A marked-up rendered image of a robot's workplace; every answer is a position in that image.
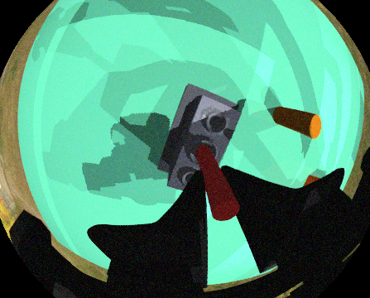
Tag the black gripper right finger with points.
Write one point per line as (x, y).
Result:
(270, 214)

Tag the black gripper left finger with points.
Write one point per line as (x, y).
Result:
(180, 235)

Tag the dark red peg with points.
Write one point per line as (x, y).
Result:
(223, 204)

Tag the orange cylinder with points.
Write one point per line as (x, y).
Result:
(307, 123)

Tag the grey plate with holes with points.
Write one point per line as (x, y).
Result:
(209, 123)

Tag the grey base slab with two pins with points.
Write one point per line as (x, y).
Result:
(191, 91)

